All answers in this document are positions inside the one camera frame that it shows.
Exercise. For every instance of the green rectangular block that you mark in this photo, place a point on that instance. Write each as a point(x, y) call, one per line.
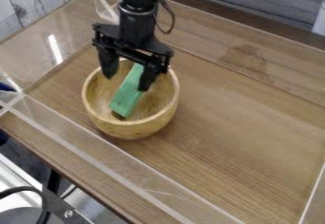
point(127, 95)

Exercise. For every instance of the black metal bracket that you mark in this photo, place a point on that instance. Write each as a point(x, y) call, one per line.
point(55, 207)

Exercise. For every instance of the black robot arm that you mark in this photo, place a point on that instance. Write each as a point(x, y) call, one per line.
point(143, 6)

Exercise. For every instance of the brown wooden bowl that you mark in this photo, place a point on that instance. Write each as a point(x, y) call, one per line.
point(153, 113)

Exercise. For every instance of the black table leg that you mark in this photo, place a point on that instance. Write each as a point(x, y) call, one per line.
point(54, 182)

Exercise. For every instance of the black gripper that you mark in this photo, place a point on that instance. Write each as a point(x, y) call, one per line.
point(131, 40)

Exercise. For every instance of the clear acrylic tray wall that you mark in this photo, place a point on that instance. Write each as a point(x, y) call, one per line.
point(238, 160)

